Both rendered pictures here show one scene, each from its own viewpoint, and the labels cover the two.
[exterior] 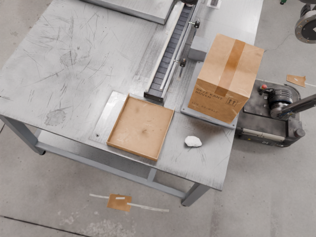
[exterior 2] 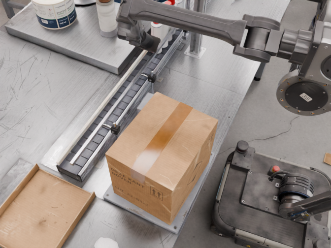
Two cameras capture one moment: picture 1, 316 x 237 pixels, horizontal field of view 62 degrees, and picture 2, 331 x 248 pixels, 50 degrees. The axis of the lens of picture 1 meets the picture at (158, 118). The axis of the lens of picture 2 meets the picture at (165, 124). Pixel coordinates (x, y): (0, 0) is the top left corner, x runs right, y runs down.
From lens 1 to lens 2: 50 cm
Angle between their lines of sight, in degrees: 12
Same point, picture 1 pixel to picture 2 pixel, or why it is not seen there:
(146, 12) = (96, 58)
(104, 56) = (24, 111)
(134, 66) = (60, 127)
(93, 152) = not seen: hidden behind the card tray
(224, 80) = (143, 161)
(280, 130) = (295, 237)
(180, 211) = not seen: outside the picture
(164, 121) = (76, 209)
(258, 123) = (261, 223)
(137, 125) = (35, 212)
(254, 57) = (199, 130)
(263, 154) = not seen: outside the picture
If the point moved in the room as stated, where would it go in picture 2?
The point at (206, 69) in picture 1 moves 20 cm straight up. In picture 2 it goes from (122, 141) to (116, 100)
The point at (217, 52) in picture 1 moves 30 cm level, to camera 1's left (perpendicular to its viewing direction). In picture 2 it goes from (146, 119) to (61, 100)
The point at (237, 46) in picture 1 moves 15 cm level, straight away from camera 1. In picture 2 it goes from (179, 112) to (202, 85)
